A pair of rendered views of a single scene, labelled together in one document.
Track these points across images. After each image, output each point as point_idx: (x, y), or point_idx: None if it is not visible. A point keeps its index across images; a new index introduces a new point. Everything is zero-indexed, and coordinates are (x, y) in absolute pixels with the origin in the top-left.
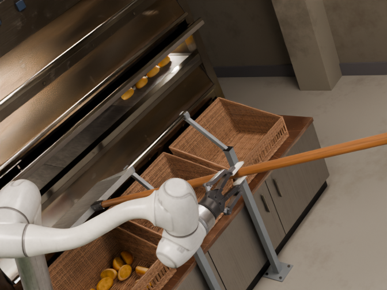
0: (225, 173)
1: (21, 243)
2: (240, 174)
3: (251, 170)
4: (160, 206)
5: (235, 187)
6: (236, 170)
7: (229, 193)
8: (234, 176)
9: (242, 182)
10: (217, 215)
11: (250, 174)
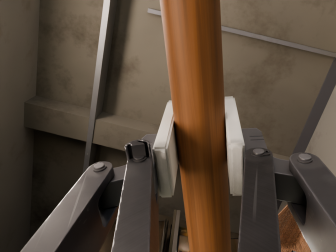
0: (115, 180)
1: None
2: (197, 119)
3: (173, 0)
4: None
5: (243, 175)
6: (162, 127)
7: (239, 229)
8: (203, 167)
9: (253, 140)
10: None
11: (211, 46)
